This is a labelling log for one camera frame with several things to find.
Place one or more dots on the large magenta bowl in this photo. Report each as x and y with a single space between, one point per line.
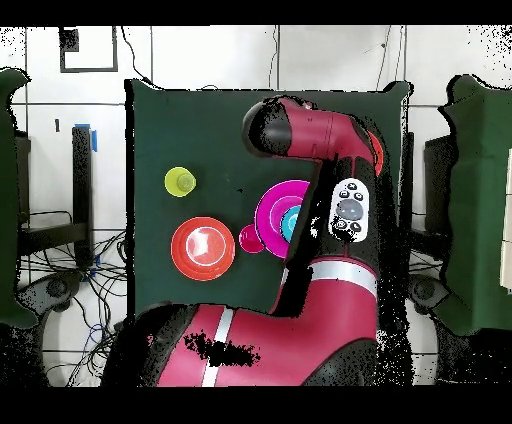
268 216

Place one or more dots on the small cyan bowl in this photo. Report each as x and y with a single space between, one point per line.
290 224

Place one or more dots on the yellow cup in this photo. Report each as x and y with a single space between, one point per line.
180 182

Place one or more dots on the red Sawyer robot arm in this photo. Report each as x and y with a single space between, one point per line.
312 320

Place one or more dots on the red cup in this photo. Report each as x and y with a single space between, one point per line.
250 240

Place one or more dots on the orange bowl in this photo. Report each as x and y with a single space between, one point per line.
202 248
378 154

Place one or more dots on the dark green table cloth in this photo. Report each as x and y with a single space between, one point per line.
180 120

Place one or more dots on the black box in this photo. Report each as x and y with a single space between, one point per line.
438 184

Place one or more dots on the green cloth covered table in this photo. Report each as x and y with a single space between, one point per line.
480 200
6 200

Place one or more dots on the black post with blue tape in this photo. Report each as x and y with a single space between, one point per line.
82 192

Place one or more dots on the black pedestal foot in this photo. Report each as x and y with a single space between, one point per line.
56 288
428 290

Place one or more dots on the black metal frame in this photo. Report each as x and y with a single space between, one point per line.
52 236

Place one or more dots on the black square floor frame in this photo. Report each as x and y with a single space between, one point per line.
88 69

